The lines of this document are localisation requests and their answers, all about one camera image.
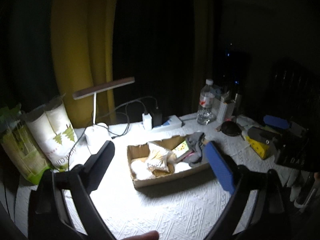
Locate white carton box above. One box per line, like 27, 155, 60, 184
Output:
216, 97, 237, 123

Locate grey socks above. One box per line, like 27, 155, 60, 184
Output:
185, 132, 208, 168

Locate black charger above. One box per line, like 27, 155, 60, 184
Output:
152, 110, 163, 127

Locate white desk lamp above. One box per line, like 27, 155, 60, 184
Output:
72, 77, 136, 146

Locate white power strip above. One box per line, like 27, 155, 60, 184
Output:
151, 115, 184, 133

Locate green package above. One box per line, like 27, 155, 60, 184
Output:
0, 104, 52, 185

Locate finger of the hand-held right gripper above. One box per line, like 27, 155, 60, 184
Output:
247, 126, 283, 153
263, 115, 292, 130

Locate white tissue packet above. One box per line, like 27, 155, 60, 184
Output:
236, 115, 263, 133

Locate person's left hand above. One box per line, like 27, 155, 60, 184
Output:
125, 231, 160, 240

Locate clear water bottle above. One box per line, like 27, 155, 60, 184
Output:
197, 79, 217, 125

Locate white charger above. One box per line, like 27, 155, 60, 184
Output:
142, 112, 152, 130

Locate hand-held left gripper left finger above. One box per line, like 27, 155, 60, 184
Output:
27, 140, 116, 240

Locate white paper cup pack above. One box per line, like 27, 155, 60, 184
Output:
26, 97, 78, 168

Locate clear plastic snack bag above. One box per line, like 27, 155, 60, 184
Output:
146, 142, 175, 173

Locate black round case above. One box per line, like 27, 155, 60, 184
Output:
220, 121, 245, 140

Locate printed card pack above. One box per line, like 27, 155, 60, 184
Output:
172, 141, 192, 159

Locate blue plastic bag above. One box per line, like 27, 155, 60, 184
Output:
212, 85, 224, 98

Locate white towel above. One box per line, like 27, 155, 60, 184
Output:
174, 161, 192, 173

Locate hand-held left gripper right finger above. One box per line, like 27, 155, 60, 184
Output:
203, 141, 293, 240

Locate folded white cloth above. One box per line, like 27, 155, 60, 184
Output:
130, 160, 157, 180

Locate black cable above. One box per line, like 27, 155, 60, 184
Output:
110, 95, 159, 140
111, 102, 147, 139

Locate white embossed tablecloth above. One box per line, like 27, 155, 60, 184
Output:
15, 114, 300, 240

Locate yellow curtain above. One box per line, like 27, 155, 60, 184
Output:
51, 0, 120, 125

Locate cardboard box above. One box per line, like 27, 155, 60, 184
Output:
126, 134, 218, 188

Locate yellow tissue pack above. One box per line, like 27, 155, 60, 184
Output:
245, 134, 272, 160

